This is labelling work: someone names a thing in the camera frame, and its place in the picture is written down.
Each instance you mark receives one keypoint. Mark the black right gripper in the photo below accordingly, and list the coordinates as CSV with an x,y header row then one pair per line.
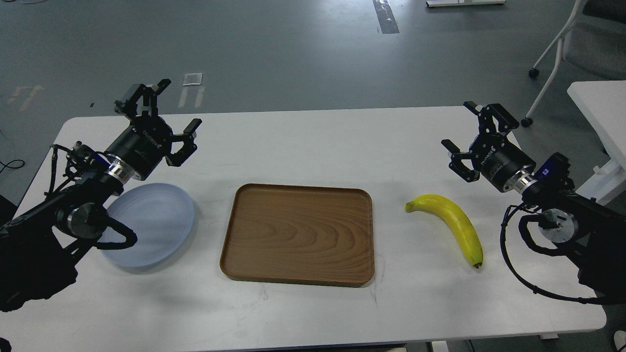
x,y
492,154

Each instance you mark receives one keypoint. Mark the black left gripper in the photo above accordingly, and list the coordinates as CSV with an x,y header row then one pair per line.
x,y
143,145

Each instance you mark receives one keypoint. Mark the yellow banana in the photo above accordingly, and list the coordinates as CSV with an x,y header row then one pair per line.
x,y
455,218

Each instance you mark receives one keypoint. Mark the light blue plate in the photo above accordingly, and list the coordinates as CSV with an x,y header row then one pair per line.
x,y
160,214

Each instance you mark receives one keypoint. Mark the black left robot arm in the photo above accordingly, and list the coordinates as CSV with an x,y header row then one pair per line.
x,y
41,248

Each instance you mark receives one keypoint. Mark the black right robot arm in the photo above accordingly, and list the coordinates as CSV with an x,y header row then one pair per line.
x,y
557,222

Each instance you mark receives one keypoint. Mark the white side table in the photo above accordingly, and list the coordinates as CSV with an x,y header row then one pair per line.
x,y
603,104

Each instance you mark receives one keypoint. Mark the white office chair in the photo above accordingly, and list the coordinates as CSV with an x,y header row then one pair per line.
x,y
587,46

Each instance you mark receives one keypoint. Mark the brown wooden tray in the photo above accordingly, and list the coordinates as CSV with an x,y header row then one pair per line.
x,y
301,235

